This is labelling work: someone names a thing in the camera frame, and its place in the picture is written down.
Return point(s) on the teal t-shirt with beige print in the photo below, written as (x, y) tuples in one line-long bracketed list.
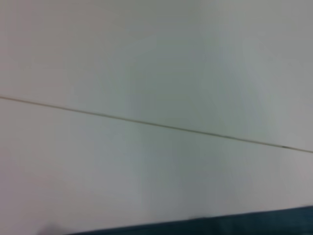
[(220, 224)]

